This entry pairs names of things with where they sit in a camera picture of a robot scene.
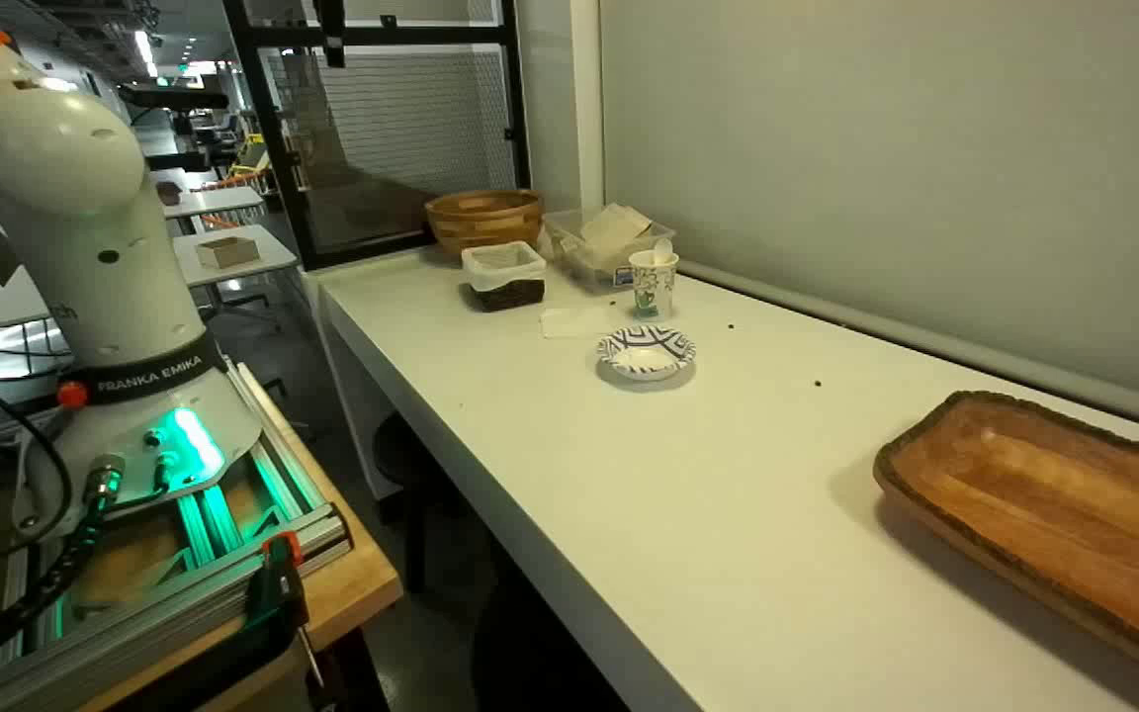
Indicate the dark box with white liner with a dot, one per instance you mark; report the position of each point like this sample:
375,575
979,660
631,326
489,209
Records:
502,272

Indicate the large wooden bowl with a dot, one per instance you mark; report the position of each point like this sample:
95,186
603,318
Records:
483,222

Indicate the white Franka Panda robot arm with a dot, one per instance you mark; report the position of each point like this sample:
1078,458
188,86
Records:
79,239

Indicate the small wooden background box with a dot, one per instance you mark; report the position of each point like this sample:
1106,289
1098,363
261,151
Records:
228,252

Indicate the small patterned round dish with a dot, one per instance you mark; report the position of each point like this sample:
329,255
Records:
646,356

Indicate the clear plastic container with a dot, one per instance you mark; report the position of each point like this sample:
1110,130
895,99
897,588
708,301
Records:
596,264

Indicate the small clear glass cup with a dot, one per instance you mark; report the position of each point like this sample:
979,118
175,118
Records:
652,281

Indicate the wooden base board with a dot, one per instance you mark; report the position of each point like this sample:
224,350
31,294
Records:
352,588

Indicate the white background table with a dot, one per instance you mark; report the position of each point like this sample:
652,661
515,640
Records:
266,252

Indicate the rectangular wooden tray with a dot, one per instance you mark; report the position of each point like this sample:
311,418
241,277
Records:
1058,517

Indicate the black metal window frame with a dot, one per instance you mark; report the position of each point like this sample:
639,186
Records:
283,160

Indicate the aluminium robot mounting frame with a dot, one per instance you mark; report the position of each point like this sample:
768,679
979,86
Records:
220,520

